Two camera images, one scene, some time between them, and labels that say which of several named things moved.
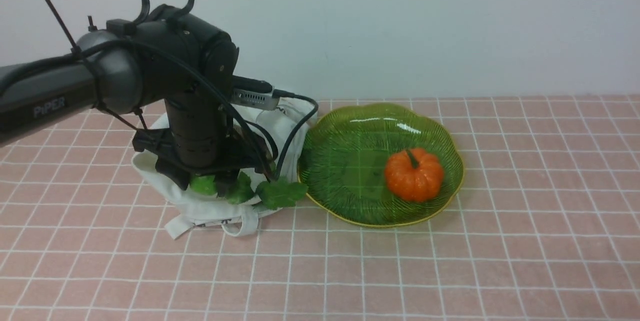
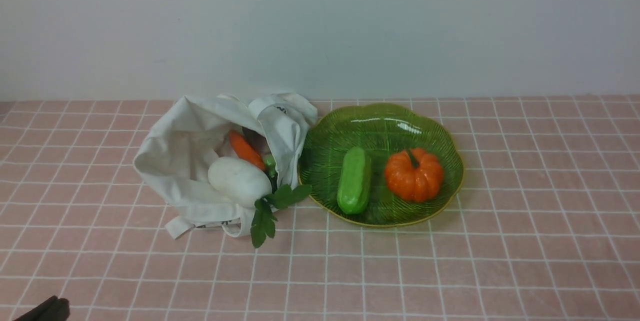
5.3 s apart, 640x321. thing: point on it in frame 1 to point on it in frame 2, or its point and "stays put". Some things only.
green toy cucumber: [203, 184] to [354, 184]
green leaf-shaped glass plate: [342, 159] stays put
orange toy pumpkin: [414, 175] stays put
